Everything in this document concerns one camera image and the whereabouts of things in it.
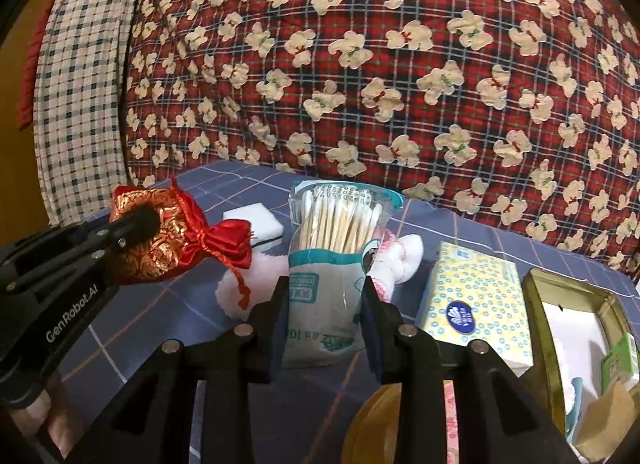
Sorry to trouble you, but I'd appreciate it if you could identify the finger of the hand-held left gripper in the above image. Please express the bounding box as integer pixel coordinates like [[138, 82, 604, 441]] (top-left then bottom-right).
[[65, 204, 162, 266]]

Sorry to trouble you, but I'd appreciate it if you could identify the cream checked hanging cloth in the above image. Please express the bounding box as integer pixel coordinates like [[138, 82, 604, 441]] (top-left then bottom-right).
[[32, 0, 146, 230]]

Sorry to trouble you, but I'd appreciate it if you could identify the blue plaid bed sheet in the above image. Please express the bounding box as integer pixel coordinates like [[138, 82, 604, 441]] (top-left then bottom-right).
[[50, 159, 640, 464]]

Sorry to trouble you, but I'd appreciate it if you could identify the yellow dotted tissue pack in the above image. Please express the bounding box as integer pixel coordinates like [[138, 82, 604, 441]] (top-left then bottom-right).
[[415, 241, 533, 377]]

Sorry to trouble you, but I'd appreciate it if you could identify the red quilted hanging cloth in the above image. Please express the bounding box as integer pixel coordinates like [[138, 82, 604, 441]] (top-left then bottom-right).
[[15, 0, 66, 132]]

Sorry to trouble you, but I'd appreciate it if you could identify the light blue wipe packet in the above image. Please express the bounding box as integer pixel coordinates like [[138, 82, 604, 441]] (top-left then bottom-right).
[[565, 376, 586, 425]]

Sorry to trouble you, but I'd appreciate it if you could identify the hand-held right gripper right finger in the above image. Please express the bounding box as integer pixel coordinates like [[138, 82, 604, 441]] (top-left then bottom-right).
[[361, 275, 581, 464]]

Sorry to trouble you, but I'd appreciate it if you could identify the green soap packet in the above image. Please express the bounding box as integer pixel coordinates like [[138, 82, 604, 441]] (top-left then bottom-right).
[[600, 333, 640, 395]]

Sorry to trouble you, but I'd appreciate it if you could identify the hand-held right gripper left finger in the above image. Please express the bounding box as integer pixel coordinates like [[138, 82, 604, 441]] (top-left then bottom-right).
[[65, 275, 291, 464]]

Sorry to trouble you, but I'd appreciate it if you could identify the cotton swab bag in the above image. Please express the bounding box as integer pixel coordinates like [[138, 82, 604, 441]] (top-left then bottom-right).
[[280, 179, 405, 370]]

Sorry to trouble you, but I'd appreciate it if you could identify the brown wooden door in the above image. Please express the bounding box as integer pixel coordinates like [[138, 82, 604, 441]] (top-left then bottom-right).
[[0, 0, 116, 247]]

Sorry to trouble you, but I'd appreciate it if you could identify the person's left hand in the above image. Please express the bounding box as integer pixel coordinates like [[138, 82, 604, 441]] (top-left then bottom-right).
[[19, 386, 72, 456]]

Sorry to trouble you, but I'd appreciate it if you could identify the red plaid bear-print quilt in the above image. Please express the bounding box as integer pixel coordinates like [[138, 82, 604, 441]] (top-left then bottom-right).
[[122, 0, 640, 275]]

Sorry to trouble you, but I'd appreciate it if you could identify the white fluffy cloth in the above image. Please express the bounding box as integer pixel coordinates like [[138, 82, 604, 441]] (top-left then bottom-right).
[[215, 244, 291, 319]]

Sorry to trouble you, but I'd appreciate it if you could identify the rectangular gold tin box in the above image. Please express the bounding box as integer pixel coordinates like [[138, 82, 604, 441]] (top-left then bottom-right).
[[522, 268, 640, 464]]

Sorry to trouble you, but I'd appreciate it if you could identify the red gold drawstring pouch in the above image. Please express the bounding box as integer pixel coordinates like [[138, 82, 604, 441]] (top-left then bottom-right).
[[109, 177, 253, 310]]

